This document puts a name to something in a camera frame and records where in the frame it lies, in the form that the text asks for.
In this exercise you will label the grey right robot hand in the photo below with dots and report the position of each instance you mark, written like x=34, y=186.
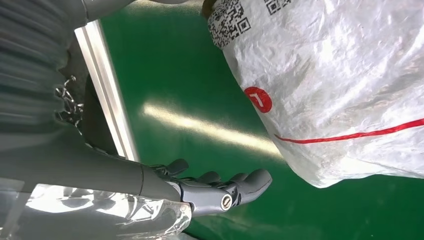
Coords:
x=82, y=179

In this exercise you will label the green conveyor belt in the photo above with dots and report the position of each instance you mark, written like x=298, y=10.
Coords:
x=172, y=66

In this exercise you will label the aluminium conveyor side rail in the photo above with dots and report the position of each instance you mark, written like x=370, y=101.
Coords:
x=106, y=92

